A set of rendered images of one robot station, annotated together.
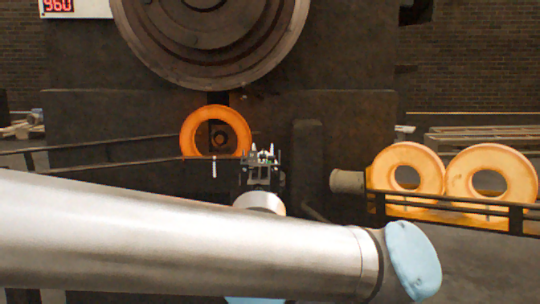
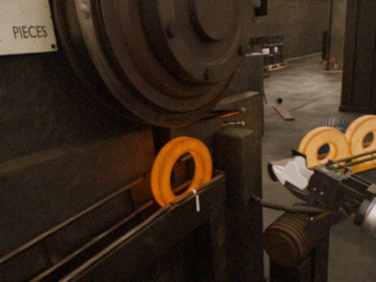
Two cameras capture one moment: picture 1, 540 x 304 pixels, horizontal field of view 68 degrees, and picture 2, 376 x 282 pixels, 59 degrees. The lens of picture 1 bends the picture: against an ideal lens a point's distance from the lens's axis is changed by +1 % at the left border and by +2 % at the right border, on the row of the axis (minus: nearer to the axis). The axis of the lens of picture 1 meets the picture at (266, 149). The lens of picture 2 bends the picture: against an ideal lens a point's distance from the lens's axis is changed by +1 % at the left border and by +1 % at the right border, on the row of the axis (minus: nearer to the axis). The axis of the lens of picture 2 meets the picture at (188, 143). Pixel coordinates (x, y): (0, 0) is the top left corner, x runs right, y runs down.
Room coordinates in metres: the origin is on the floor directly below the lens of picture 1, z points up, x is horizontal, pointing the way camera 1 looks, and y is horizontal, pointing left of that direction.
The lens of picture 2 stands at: (0.47, 0.68, 1.06)
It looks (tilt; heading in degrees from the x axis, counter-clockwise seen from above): 17 degrees down; 313
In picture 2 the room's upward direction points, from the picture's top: 5 degrees counter-clockwise
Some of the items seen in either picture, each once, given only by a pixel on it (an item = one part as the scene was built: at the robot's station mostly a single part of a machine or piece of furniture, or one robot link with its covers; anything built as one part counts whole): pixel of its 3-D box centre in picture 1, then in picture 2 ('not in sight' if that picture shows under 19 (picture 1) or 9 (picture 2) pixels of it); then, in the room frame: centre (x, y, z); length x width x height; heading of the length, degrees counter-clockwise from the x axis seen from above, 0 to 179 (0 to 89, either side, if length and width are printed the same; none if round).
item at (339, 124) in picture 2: not in sight; (335, 139); (1.37, -2.12, 0.17); 0.57 x 0.31 x 0.34; 109
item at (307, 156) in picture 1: (305, 166); (235, 169); (1.01, -0.10, 0.68); 0.11 x 0.08 x 0.24; 179
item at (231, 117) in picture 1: (215, 140); (183, 174); (1.00, 0.13, 0.75); 0.18 x 0.03 x 0.18; 88
